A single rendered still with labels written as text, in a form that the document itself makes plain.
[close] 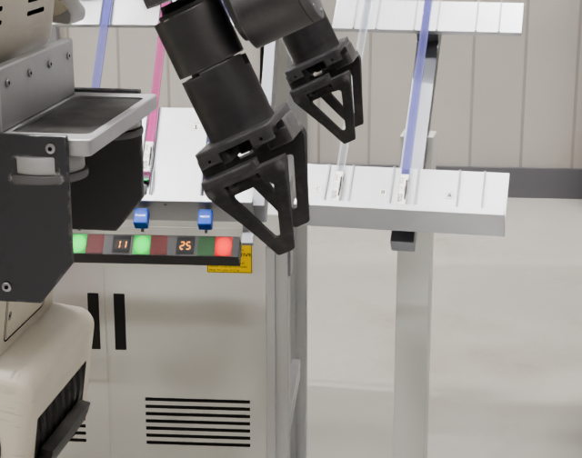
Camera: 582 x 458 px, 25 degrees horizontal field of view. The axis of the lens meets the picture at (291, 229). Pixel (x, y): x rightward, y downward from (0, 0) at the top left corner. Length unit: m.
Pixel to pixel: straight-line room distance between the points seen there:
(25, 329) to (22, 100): 0.26
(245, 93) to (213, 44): 0.05
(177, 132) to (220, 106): 1.31
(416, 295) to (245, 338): 0.41
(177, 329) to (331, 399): 0.73
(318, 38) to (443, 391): 2.00
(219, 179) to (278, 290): 1.31
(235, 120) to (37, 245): 0.28
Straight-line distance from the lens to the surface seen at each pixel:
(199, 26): 1.04
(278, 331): 2.34
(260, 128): 1.02
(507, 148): 5.30
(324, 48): 1.47
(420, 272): 2.40
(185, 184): 2.30
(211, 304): 2.65
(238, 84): 1.04
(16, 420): 1.33
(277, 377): 2.37
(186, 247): 2.25
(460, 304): 4.02
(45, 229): 1.23
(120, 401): 2.75
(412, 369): 2.47
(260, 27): 1.03
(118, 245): 2.27
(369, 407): 3.26
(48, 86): 1.37
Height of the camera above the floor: 1.28
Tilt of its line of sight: 15 degrees down
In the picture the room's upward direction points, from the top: straight up
